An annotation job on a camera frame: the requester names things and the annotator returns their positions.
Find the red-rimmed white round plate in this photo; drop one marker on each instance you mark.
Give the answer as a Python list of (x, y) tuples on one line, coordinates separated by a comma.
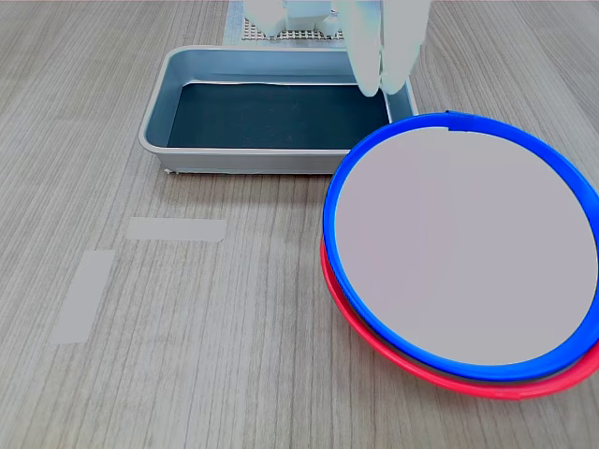
[(491, 391)]

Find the black tray mat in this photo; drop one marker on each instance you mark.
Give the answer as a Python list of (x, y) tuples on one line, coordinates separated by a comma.
[(271, 117)]

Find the blue-rimmed white round plate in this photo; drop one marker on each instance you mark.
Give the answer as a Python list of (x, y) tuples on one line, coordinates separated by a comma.
[(468, 243)]

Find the pale perforated base plate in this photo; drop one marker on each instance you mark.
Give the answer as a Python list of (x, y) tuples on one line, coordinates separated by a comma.
[(304, 35)]

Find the steel rectangular tray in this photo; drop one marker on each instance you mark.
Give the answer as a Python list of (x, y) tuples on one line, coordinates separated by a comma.
[(159, 121)]

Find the translucent tape strip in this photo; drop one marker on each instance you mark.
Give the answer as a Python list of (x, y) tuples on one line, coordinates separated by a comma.
[(234, 23), (82, 299), (178, 229)]

